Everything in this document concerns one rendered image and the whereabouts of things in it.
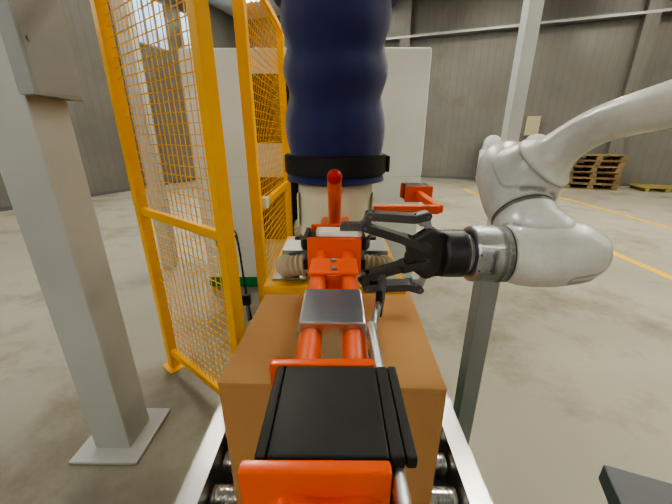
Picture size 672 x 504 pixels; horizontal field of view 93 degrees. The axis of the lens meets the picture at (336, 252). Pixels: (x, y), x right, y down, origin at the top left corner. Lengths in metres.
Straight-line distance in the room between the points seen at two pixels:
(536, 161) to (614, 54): 11.76
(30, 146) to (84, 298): 0.54
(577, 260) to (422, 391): 0.31
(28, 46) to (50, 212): 0.49
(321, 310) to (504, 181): 0.41
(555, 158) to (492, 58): 11.30
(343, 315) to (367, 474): 0.15
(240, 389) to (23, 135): 1.11
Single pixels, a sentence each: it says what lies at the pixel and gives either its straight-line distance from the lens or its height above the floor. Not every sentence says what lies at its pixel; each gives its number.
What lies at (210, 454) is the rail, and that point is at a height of 0.60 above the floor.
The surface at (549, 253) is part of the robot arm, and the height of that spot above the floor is 1.20.
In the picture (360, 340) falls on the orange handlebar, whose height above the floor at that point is 1.19.
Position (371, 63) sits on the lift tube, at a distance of 0.68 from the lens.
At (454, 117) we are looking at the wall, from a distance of 11.71.
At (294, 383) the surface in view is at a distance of 0.22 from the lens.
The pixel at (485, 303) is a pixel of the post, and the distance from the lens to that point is 1.18.
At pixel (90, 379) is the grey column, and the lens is 1.76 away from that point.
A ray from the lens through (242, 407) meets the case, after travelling 0.66.
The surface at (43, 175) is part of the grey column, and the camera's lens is 1.44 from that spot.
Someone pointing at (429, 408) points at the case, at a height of 0.91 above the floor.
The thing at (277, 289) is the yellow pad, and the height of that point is 1.06.
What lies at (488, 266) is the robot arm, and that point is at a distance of 0.52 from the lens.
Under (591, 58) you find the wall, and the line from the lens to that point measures 12.21.
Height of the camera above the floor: 1.35
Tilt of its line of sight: 20 degrees down
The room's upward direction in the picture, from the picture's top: straight up
